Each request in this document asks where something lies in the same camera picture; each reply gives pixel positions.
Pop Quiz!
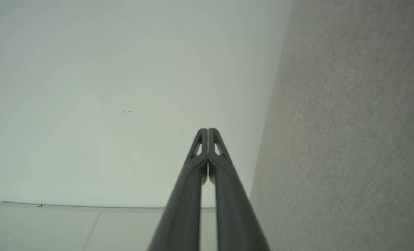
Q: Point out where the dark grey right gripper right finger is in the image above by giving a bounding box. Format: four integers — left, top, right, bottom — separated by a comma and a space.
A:
208, 128, 271, 251

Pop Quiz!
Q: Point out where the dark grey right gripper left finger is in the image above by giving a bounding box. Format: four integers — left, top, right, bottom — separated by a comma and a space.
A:
148, 128, 208, 251

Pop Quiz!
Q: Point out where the grey fabric sofa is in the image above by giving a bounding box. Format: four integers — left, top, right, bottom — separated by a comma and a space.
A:
250, 0, 414, 251

